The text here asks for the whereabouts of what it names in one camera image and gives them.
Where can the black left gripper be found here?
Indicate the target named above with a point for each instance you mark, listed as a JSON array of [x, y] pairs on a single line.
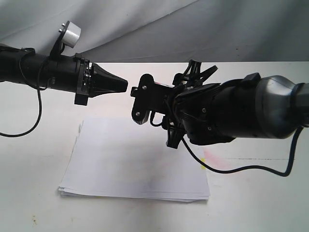
[[102, 81]]

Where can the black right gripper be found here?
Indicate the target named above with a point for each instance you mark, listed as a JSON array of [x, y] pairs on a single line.
[[166, 101]]

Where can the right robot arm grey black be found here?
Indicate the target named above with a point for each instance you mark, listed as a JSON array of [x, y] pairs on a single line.
[[251, 107]]

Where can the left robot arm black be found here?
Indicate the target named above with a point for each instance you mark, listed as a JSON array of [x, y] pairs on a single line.
[[74, 74]]

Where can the grey backdrop cloth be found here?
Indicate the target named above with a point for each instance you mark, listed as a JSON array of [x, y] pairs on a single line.
[[163, 30]]

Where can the white paper stack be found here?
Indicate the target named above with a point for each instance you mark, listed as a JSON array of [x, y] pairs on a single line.
[[114, 157]]

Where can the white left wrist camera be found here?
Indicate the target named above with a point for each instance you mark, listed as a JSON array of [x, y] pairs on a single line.
[[69, 35]]

